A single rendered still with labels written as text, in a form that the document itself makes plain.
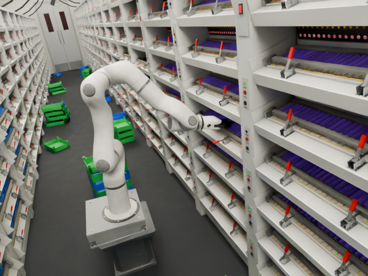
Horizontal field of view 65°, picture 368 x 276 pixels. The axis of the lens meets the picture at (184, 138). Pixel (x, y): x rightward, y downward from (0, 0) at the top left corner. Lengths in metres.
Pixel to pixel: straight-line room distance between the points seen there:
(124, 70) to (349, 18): 0.90
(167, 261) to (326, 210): 1.15
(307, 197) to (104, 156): 0.94
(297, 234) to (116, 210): 0.96
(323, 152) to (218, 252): 1.17
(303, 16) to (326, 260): 0.79
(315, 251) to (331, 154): 0.40
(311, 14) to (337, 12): 0.08
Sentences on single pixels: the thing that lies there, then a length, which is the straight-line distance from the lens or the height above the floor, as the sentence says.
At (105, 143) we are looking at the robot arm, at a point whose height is 0.84.
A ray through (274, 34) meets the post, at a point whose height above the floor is 1.27.
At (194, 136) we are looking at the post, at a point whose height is 0.64.
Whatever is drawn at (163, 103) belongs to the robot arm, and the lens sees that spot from 1.34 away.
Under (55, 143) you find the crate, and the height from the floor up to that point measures 0.00.
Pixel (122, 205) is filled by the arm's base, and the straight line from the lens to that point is 1.69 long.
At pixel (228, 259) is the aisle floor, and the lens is 1.89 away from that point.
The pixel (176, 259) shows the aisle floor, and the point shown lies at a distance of 1.93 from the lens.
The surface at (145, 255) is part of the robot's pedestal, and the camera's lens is 1.87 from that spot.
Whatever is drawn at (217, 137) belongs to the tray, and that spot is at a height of 0.76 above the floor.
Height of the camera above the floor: 1.39
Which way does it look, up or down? 24 degrees down
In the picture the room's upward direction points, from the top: 8 degrees counter-clockwise
